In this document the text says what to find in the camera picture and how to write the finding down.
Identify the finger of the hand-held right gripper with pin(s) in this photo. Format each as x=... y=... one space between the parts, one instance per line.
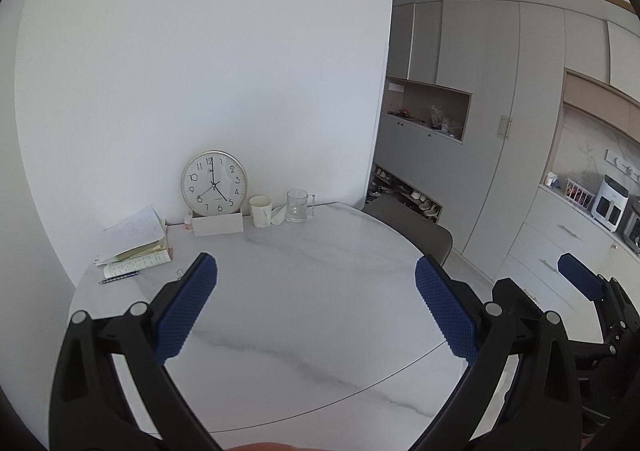
x=582 y=278
x=510 y=293

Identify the white mug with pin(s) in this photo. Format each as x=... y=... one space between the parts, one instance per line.
x=260 y=213

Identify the white drawer cabinet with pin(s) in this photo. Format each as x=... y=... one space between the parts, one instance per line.
x=550 y=241

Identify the white wall cabinet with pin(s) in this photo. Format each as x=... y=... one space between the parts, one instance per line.
x=585 y=46

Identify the white paper sheets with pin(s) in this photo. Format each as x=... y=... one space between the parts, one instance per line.
x=137 y=231

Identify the grey tall cabinet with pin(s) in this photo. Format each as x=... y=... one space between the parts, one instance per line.
x=490 y=181

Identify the blue pen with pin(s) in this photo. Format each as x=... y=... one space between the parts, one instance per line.
x=117 y=278

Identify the white card box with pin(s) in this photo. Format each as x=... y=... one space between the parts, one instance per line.
x=217 y=225

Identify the white air fryer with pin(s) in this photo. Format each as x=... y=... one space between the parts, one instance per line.
x=610 y=203

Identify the pile of small shelf items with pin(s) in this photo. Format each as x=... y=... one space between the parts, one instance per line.
x=440 y=121

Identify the small pink bottle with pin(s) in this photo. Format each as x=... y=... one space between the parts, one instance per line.
x=188 y=223

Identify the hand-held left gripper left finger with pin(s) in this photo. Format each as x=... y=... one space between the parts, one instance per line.
x=185 y=311

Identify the row of shoes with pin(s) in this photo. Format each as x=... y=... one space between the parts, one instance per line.
x=405 y=193

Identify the white power strip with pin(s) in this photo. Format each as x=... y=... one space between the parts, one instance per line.
x=622 y=163

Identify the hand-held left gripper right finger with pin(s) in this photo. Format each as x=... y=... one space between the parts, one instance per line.
x=447 y=311

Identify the grey chair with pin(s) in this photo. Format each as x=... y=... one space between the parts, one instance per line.
x=415 y=226

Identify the small white bottle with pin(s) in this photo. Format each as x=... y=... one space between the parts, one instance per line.
x=551 y=181

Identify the round wall clock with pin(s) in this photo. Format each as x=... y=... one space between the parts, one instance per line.
x=214 y=183

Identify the glass mug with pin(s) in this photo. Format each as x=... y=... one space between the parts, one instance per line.
x=297 y=208

